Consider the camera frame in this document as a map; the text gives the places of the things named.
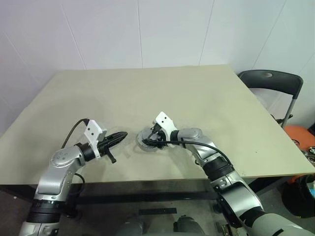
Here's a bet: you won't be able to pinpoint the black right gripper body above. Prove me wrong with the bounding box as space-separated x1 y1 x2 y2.
156 129 171 150

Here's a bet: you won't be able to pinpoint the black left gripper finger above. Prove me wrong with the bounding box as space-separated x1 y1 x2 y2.
105 131 128 142
107 136 126 148

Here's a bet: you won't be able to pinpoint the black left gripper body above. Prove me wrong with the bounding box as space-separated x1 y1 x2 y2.
95 136 117 165

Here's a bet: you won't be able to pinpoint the silver motor lid circuit board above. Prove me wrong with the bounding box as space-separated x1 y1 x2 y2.
136 126 158 145

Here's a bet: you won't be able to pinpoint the silver motor housing copper windings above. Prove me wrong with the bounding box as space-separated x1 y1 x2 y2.
136 132 163 152

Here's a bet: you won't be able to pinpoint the black flat bar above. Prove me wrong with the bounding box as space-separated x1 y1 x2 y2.
138 207 177 215

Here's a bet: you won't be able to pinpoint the dark grey rounded shape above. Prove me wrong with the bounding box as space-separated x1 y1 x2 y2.
120 215 146 236
173 214 205 236

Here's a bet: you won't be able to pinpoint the black folding chair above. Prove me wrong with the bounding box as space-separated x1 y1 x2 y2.
238 70 304 128

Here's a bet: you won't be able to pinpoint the orange round object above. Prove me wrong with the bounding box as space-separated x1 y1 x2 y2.
284 125 315 148

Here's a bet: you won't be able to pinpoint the black round bin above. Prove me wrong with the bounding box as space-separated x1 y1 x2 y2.
281 174 315 219

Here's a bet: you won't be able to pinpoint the silver metal parts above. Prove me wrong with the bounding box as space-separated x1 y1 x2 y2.
304 145 315 163

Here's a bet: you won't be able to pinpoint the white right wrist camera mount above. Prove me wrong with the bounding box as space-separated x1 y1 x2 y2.
155 111 177 148

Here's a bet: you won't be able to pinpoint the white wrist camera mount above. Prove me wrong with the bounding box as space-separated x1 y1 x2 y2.
155 111 177 148
83 119 107 159

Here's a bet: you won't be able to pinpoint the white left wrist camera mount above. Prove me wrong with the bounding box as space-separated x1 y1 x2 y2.
83 119 107 159

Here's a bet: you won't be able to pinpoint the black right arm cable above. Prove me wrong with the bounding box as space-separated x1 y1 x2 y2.
143 122 233 168

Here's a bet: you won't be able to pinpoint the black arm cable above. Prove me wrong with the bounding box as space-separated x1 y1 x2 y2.
61 118 90 149
143 122 233 168

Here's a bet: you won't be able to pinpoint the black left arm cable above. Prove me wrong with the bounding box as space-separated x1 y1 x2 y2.
61 118 90 149

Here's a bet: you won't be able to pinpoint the black cable loop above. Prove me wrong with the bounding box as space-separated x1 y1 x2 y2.
65 173 86 217

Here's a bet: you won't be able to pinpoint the black metal table frame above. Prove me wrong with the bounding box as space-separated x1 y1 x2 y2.
0 178 223 205

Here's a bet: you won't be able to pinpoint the metal floor bracket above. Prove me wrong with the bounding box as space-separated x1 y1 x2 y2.
216 222 235 236

